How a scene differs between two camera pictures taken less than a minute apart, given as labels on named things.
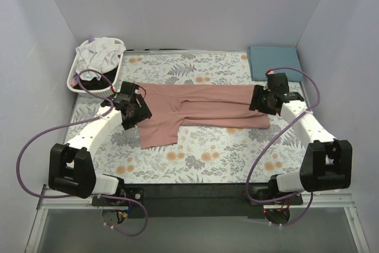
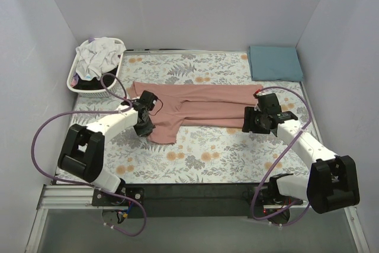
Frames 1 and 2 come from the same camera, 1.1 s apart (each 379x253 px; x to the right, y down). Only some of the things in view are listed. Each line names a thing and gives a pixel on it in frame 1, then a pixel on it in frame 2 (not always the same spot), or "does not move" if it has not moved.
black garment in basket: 93,83 does not move
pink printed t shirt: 195,105 does not move
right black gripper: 256,99 to 250,121
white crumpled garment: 100,54 does not move
